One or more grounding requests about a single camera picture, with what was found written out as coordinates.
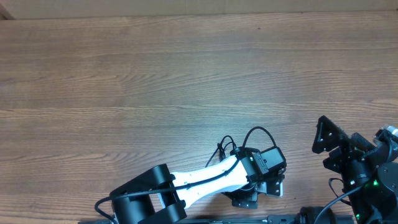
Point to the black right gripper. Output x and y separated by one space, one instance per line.
334 139

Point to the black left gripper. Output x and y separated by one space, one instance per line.
246 200

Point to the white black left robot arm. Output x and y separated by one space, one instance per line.
161 196

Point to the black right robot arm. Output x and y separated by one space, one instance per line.
368 170

